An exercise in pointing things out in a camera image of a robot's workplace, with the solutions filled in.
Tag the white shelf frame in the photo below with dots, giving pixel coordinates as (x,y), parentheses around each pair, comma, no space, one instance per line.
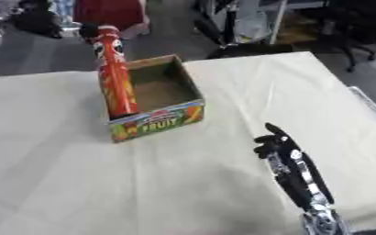
(282,13)

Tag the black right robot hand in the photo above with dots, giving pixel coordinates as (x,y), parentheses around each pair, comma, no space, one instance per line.
(288,165)

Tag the orange red bottle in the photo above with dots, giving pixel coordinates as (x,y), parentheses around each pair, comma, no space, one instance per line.
(116,79)

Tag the printed cardboard box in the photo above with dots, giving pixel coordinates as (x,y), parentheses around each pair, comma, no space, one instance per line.
(162,101)

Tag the black tripod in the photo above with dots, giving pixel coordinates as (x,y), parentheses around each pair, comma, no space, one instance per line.
(230,24)

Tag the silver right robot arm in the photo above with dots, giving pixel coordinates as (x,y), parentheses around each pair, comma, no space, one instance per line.
(325,221)

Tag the person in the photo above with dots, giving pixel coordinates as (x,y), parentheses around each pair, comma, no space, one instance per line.
(111,15)

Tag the black bag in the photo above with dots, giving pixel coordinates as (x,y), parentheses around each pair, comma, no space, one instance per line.
(36,20)

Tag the black office chair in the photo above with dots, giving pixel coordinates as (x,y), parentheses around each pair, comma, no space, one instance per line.
(352,30)

